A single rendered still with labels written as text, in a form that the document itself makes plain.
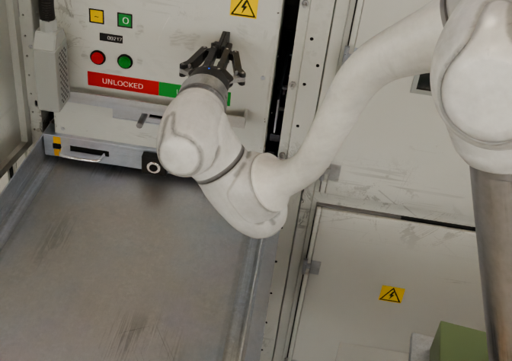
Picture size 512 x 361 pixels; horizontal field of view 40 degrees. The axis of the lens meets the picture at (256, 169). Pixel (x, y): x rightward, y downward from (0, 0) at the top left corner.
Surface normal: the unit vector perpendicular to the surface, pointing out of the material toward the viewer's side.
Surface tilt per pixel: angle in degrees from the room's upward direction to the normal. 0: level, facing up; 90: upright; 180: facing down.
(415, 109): 90
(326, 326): 90
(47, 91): 90
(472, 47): 46
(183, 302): 0
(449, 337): 1
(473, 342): 1
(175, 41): 90
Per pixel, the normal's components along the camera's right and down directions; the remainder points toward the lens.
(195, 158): 0.05, 0.48
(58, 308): 0.10, -0.80
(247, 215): -0.16, 0.65
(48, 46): -0.06, 0.11
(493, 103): -0.45, 0.40
